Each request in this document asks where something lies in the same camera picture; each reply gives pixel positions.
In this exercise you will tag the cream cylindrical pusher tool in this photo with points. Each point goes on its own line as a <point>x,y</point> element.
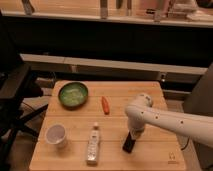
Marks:
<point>133,135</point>

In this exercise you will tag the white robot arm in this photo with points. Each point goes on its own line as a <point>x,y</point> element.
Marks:
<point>140,112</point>

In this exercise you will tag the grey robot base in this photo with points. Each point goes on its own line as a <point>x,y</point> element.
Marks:
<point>200,102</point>

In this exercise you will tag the orange carrot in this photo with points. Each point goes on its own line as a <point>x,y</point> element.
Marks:
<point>105,106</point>

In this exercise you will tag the white squeeze bottle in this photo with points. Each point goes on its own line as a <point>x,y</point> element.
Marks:
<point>93,146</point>

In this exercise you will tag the green bowl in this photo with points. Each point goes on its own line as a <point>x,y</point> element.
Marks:
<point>73,94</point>

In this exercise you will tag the white paper cup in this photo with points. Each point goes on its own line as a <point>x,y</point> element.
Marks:
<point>56,135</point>

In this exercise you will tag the black chair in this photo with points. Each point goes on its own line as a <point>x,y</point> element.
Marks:
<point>17,82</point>

